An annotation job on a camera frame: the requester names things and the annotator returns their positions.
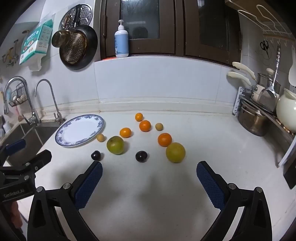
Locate white plastic spatula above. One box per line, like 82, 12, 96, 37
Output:
288, 45, 296, 85

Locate white ceramic jug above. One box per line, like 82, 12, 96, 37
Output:
276, 88, 296, 133

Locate dark frying pan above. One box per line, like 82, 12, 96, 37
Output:
59, 6, 98, 70

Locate dish rack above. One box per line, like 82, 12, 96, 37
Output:
232, 87, 296, 145

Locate dark brown framed window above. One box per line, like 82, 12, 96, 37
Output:
100, 0, 184, 61
184, 0, 242, 67

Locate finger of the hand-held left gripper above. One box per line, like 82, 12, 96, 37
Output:
0, 139, 26, 166
14, 149, 52, 180

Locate steel sink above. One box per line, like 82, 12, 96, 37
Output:
0, 122, 60, 168

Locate small brass pot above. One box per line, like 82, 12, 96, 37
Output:
51, 30, 71, 48

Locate perforated metal strainer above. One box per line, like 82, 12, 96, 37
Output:
60, 32, 88, 63

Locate white blue pump bottle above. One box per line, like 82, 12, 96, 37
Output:
114, 20, 129, 58

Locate black wire basket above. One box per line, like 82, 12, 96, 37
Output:
9, 84, 28, 107

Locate stainless steel pot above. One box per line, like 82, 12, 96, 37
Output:
238, 100, 270, 137

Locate green white package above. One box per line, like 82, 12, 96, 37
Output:
19, 19, 54, 65

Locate wooden hook rail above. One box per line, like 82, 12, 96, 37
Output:
262, 33, 294, 44

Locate metal spatula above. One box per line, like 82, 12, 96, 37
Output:
258, 43, 282, 112

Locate bicycle shaped wall hook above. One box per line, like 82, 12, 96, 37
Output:
2, 39, 20, 67

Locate thin chrome faucet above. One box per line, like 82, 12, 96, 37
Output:
35, 79, 67, 124

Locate black scissors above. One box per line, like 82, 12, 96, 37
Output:
260, 40, 270, 59

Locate large chrome faucet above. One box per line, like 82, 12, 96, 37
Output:
3, 76, 41, 126

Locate white wire hanger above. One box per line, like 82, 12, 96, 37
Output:
238, 10, 278, 33
256, 5, 293, 36

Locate round metal steamer rack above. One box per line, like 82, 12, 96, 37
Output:
58, 4, 93, 30

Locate cream handled saucepan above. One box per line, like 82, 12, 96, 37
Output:
227, 71, 258, 93
232, 62, 266, 102

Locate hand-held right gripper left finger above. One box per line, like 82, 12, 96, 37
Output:
27, 161, 103, 241

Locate lidded steel pot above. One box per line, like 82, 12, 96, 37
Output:
257, 68, 282, 93

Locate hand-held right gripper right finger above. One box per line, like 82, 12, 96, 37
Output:
196, 161, 273, 241

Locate blue patterned white plate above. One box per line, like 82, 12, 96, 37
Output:
55, 114, 105, 148

